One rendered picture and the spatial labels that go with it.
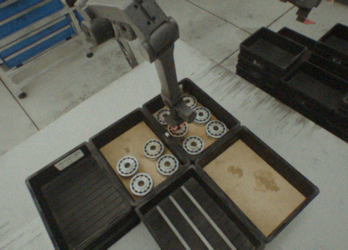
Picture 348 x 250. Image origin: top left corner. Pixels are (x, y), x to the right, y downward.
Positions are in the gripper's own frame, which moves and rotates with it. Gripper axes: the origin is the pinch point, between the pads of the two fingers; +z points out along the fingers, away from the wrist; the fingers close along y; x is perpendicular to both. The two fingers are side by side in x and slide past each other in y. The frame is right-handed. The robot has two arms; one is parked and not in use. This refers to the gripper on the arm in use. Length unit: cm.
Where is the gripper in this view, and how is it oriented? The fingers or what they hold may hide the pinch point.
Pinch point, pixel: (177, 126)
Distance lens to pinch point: 121.1
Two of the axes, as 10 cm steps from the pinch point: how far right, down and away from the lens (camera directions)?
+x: -6.9, -5.8, 4.3
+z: 0.5, 5.5, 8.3
